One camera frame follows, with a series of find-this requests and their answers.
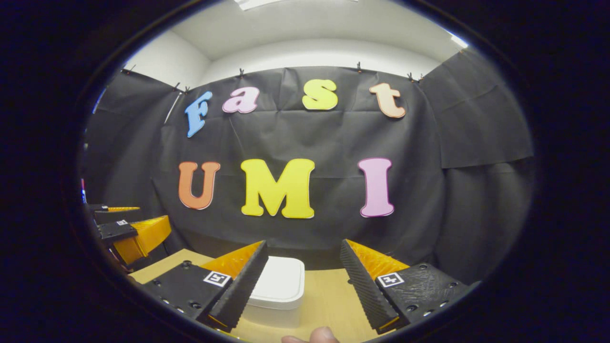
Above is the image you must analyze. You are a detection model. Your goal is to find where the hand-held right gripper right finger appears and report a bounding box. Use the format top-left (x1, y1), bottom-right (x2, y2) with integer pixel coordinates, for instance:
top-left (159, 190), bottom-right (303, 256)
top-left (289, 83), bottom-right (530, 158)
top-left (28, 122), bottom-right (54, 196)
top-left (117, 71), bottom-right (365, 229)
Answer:
top-left (340, 239), bottom-right (482, 335)

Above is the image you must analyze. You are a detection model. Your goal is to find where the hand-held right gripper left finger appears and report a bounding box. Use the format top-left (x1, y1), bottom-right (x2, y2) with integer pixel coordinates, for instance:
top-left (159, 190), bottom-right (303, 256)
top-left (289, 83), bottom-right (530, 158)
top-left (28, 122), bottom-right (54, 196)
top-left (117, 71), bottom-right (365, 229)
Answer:
top-left (136, 240), bottom-right (270, 333)

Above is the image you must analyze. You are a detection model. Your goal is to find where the white garbage bin lid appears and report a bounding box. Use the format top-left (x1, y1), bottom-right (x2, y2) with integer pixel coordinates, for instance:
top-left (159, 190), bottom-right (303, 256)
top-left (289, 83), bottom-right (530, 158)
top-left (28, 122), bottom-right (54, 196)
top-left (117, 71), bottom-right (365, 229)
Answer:
top-left (247, 256), bottom-right (306, 310)

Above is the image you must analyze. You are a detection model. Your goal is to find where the white desktop garbage bin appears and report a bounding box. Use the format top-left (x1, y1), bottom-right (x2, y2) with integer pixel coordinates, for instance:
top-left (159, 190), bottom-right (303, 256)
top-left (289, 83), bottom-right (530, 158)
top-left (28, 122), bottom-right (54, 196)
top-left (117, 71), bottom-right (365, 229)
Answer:
top-left (241, 256), bottom-right (306, 329)

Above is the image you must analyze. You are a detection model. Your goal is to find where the wooden desktop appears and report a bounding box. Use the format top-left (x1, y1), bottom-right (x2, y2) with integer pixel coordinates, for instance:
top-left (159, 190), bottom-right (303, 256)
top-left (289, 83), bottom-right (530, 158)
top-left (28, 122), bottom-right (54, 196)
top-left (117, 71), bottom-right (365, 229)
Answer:
top-left (129, 249), bottom-right (382, 343)

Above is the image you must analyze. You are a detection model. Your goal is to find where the black backdrop cloth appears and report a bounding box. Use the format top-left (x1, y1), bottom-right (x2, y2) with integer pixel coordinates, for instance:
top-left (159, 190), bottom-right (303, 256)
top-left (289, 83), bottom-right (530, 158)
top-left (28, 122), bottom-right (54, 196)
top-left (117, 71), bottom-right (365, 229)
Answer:
top-left (81, 48), bottom-right (534, 286)

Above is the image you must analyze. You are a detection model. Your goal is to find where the long ceiling light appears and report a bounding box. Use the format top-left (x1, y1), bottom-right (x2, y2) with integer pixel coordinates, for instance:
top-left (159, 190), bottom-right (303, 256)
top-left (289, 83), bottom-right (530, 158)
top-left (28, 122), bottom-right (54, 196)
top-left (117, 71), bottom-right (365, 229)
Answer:
top-left (234, 0), bottom-right (358, 11)

